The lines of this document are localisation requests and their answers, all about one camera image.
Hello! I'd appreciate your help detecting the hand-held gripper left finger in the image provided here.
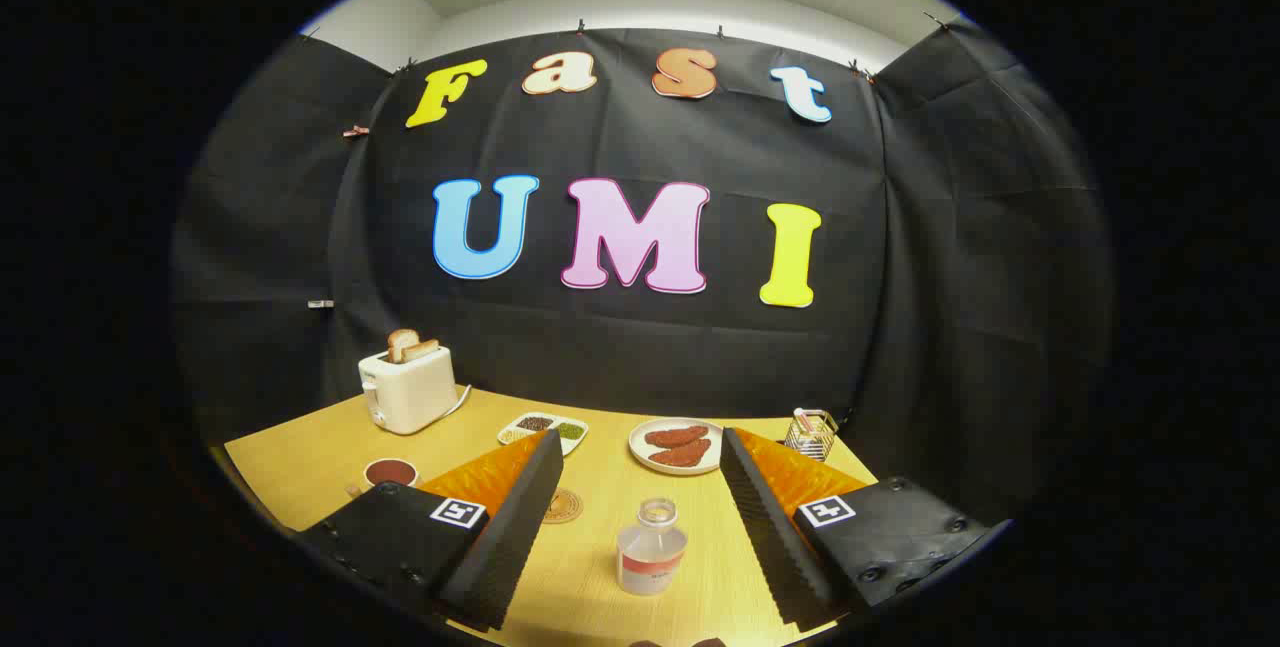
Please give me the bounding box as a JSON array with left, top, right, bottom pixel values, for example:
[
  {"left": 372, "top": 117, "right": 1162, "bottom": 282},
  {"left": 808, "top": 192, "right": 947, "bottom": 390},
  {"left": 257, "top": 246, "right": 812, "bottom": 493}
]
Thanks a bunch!
[{"left": 293, "top": 429, "right": 565, "bottom": 633}]

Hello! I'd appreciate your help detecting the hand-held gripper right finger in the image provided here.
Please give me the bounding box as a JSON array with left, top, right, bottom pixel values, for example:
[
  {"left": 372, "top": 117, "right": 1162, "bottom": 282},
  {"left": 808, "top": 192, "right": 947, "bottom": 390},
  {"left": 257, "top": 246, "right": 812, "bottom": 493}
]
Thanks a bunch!
[{"left": 719, "top": 427, "right": 1013, "bottom": 633}]

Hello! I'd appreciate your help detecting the clear juice bottle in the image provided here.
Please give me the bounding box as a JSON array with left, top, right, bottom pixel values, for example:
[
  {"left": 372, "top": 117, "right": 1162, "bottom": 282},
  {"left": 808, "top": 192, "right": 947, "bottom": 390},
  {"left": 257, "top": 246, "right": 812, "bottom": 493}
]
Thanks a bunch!
[{"left": 617, "top": 498, "right": 689, "bottom": 596}]

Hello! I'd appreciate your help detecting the cream cup with wooden handle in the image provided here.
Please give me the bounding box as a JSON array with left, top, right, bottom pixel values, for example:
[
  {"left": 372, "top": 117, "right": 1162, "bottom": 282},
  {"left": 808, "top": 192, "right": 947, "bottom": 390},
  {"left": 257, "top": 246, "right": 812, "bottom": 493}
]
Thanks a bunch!
[{"left": 347, "top": 458, "right": 422, "bottom": 500}]

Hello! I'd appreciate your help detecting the white divided dish of beans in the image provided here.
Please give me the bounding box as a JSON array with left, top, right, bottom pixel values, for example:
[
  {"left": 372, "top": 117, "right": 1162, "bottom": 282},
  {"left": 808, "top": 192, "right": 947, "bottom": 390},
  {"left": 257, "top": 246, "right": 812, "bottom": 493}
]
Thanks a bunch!
[{"left": 497, "top": 412, "right": 589, "bottom": 456}]

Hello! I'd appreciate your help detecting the white plate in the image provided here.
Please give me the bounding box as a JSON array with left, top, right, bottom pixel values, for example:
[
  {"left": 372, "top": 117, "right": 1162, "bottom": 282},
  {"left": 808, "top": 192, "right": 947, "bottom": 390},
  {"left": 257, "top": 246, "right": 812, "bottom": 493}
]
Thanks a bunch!
[{"left": 629, "top": 417, "right": 725, "bottom": 476}]

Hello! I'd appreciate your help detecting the white toaster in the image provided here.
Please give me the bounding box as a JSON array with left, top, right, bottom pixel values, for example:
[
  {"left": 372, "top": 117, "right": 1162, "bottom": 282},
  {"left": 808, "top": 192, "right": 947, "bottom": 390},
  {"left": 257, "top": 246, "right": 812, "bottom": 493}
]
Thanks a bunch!
[{"left": 358, "top": 345, "right": 460, "bottom": 436}]

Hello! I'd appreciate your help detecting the wooden table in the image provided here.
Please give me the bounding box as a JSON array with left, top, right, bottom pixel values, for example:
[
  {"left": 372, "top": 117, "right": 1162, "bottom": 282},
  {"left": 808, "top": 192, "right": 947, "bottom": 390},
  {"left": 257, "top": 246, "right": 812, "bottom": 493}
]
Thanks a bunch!
[{"left": 224, "top": 385, "right": 879, "bottom": 647}]

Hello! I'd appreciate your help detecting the wire mesh holder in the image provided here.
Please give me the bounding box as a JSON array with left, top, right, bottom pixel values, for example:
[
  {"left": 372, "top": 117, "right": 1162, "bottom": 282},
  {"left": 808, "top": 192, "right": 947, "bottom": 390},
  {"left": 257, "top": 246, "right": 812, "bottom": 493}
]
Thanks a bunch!
[{"left": 784, "top": 408, "right": 839, "bottom": 462}]

